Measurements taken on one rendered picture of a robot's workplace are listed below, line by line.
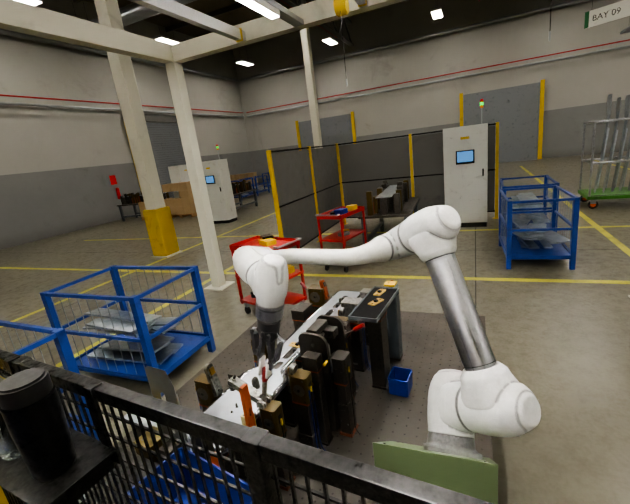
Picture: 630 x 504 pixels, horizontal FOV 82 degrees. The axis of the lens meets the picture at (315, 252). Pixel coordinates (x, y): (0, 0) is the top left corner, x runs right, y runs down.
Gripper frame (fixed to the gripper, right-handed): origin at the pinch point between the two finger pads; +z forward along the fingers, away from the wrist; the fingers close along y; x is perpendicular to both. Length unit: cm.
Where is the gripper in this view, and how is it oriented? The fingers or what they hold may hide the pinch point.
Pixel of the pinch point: (265, 366)
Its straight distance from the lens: 133.1
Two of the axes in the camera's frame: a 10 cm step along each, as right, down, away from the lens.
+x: -4.6, 2.9, -8.4
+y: -8.8, -2.7, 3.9
